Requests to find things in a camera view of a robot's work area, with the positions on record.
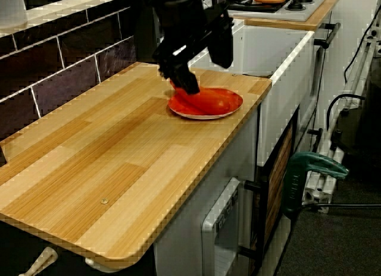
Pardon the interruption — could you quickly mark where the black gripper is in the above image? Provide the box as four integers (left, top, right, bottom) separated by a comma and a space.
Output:
152, 4, 235, 96

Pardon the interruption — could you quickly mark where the red toy sausage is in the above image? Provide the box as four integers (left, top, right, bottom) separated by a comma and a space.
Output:
170, 79, 232, 115

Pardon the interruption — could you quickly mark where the red round plate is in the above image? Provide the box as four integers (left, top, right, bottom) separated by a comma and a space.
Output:
168, 87, 244, 120

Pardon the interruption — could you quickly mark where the tall dark cabinet column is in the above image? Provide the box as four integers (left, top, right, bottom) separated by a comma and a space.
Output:
135, 0, 160, 65

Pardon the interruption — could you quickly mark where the black burner grate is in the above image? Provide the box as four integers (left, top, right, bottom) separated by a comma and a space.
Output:
229, 0, 301, 12

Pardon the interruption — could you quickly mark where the white toy sink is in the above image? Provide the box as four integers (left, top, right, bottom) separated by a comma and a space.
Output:
189, 18, 316, 167

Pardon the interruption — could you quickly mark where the grey toy stove top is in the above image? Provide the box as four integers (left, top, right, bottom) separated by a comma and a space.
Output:
226, 0, 328, 23

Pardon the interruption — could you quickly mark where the dark tile backsplash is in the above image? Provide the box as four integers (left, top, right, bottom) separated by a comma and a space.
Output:
0, 5, 138, 140

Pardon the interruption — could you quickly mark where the wooden slat cabinet door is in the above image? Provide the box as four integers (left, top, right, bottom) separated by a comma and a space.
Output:
263, 106, 300, 259

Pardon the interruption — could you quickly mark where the green clamp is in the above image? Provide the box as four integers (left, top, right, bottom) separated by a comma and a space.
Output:
281, 152, 349, 219

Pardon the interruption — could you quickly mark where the white shelf ledge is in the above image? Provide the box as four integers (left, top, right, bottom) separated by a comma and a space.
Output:
0, 0, 141, 36

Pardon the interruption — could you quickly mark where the white toy ice dispenser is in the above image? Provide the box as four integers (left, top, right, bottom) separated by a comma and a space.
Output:
201, 177, 241, 276

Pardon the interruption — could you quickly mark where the white shelf container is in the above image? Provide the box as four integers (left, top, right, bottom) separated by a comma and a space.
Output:
0, 0, 29, 29

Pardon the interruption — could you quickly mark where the black oven handle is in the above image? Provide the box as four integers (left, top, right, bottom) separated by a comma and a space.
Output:
313, 22, 342, 49

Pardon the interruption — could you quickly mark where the thick black cable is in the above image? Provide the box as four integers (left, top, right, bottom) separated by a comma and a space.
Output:
325, 93, 366, 153

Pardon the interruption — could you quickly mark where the aluminium frame rail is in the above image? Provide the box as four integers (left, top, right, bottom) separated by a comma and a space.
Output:
301, 26, 381, 215

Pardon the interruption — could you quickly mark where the thin black cable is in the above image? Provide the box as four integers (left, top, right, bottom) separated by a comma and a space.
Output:
343, 0, 381, 83

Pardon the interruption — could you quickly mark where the black cabinet handle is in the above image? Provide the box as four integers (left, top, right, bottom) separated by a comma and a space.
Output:
239, 180, 266, 261

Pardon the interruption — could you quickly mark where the white cabinet handle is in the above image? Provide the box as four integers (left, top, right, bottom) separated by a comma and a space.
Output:
19, 246, 59, 276
85, 256, 117, 273

